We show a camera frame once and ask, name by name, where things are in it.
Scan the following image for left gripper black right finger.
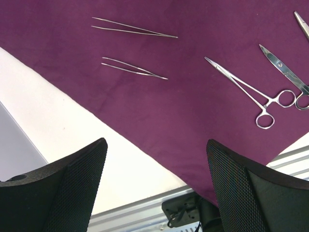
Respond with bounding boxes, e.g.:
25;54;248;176
207;139;309;232

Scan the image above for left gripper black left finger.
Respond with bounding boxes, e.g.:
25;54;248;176
0;138;108;232

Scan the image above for steel surgical scissors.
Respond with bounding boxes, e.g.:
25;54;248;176
259;44;309;110

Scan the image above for steel tweezers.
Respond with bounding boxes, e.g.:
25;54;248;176
91;17;178;39
101;57;168;80

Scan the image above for purple cloth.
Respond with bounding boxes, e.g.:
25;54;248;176
0;0;309;201

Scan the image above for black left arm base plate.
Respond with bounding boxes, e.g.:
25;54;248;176
161;192;220;228

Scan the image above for aluminium front rail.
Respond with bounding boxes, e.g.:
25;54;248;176
88;135;309;232

